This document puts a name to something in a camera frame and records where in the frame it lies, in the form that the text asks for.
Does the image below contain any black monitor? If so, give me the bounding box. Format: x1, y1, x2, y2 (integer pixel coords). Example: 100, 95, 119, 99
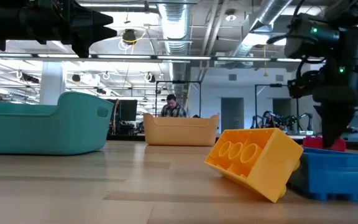
119, 99, 139, 123

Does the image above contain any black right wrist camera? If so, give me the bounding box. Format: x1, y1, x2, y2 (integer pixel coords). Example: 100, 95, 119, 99
287, 70, 321, 99

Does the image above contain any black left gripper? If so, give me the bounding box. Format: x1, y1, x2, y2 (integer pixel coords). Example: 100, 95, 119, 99
19, 1, 117, 58

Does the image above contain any orange plastic bin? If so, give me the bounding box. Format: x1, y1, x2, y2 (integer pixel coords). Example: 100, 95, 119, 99
143, 113, 220, 147

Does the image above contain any yellow hanging pendant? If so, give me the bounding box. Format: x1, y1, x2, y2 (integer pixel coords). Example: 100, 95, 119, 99
262, 45, 269, 78

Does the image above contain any silver smooth ventilation duct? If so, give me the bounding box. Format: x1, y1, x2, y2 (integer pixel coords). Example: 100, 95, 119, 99
231, 0, 293, 60

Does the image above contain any long linear ceiling light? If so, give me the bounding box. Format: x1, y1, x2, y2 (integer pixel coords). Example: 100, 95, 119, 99
0, 52, 358, 65

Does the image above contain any red toy brick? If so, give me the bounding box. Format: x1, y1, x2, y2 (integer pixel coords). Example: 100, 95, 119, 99
302, 136, 347, 152

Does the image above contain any light teal plastic bin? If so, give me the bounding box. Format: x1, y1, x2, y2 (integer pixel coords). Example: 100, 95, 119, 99
0, 91, 114, 156

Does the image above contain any yellow toy brick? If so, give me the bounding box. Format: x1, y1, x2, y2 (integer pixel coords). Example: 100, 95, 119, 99
203, 127, 305, 203

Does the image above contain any white building column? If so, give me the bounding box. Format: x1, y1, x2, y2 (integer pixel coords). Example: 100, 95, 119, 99
39, 61, 67, 105

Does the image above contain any silver ribbed ventilation duct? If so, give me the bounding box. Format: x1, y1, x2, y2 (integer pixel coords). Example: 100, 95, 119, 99
157, 0, 196, 94

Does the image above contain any gray door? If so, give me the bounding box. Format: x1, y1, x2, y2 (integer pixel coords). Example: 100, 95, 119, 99
221, 98, 245, 129
272, 98, 291, 124

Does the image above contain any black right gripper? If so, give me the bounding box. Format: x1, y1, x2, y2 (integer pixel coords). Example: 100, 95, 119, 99
311, 83, 358, 148

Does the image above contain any black reel with yellow cable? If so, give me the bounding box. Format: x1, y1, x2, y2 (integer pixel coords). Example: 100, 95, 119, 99
121, 27, 148, 45

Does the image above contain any blue toy brick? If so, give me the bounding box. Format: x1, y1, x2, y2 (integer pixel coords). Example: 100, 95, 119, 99
287, 146, 358, 202

